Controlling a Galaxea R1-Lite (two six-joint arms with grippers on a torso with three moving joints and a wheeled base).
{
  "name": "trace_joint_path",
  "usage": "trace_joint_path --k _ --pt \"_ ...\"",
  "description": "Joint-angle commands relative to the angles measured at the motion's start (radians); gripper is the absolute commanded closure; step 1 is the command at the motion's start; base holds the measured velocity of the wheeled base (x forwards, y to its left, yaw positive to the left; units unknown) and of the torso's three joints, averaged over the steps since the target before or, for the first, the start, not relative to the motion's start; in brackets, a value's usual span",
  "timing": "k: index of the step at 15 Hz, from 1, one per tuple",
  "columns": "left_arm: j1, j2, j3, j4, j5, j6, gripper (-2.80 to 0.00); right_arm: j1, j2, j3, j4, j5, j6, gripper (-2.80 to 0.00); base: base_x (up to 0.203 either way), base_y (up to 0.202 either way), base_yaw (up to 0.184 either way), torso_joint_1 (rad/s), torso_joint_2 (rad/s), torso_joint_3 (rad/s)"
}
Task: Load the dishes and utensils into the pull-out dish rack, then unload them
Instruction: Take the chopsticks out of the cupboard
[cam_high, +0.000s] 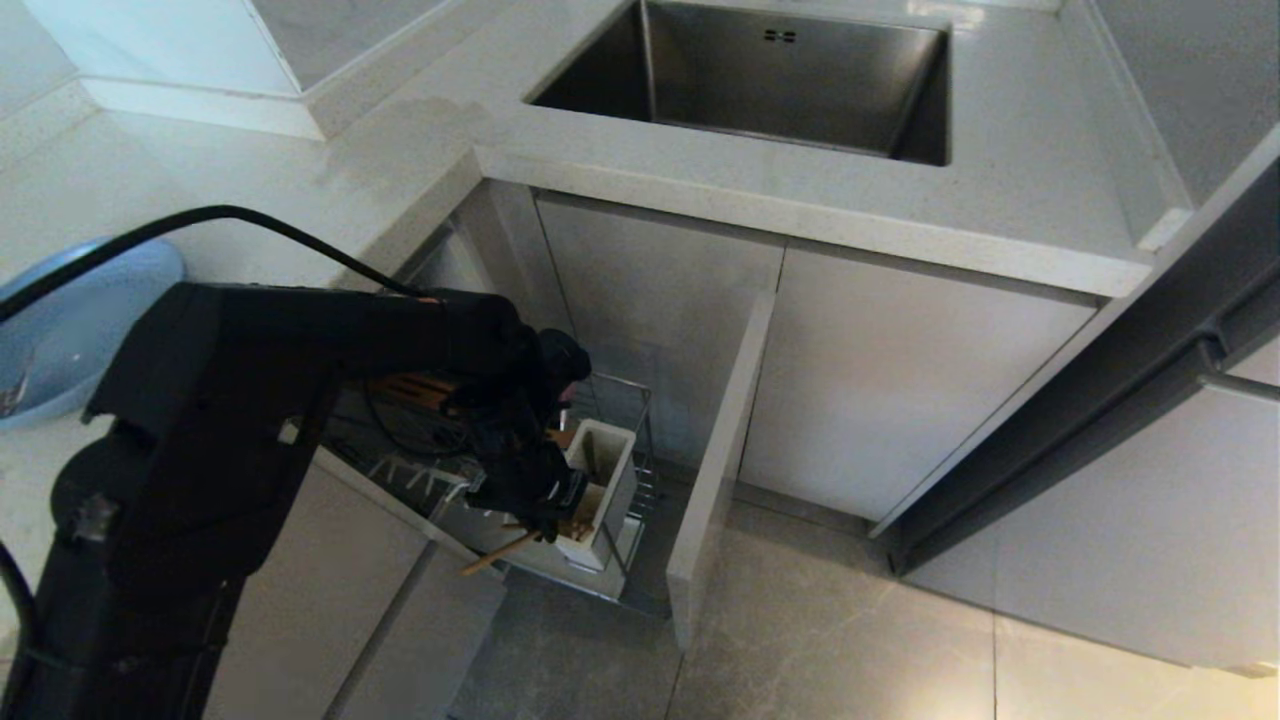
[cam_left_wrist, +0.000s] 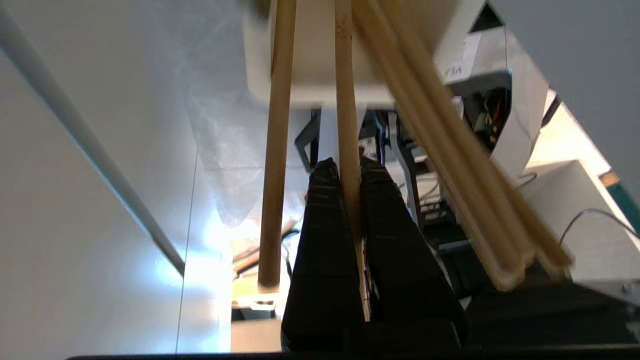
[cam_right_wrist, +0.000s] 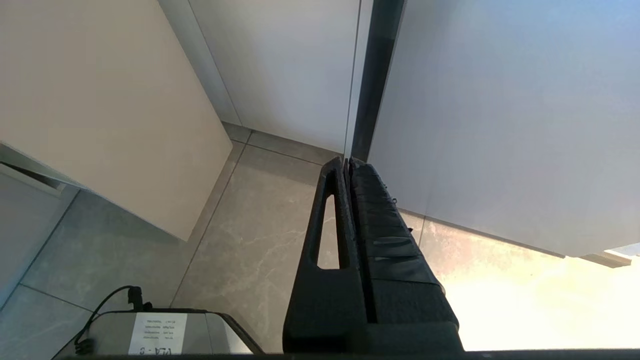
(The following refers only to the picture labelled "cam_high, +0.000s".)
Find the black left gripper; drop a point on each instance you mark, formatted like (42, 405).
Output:
(520, 460)

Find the beige pull-out cabinet front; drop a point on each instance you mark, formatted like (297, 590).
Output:
(720, 470)

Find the metal fork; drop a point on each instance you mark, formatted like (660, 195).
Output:
(12, 395)

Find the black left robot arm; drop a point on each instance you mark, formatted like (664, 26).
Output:
(250, 340)

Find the white drip tray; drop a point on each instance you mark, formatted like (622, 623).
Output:
(590, 580)

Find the white two-compartment cutlery holder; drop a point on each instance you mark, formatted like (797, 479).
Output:
(615, 470)

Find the small beige drawer front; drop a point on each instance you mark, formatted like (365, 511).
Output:
(420, 650)

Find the large beige drawer front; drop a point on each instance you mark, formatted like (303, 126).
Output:
(330, 600)

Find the narrow beige cabinet door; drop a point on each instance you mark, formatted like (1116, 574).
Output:
(680, 280)

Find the wide beige cabinet door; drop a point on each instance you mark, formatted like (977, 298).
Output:
(900, 390)

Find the blue round plate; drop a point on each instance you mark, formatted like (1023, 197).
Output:
(90, 320)

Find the stainless steel sink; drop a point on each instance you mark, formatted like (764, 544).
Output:
(790, 90)

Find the white appliance front panel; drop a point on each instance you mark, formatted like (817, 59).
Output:
(1150, 530)

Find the dark grey door frame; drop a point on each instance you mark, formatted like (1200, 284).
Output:
(1100, 400)

